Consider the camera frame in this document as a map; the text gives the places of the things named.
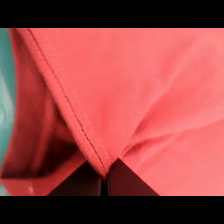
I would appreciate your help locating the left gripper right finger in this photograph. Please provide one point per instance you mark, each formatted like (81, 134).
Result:
(126, 181)

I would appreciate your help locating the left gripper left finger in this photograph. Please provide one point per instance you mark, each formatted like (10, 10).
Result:
(83, 183)

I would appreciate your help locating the red T-shirt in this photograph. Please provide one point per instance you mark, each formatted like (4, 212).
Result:
(133, 86)

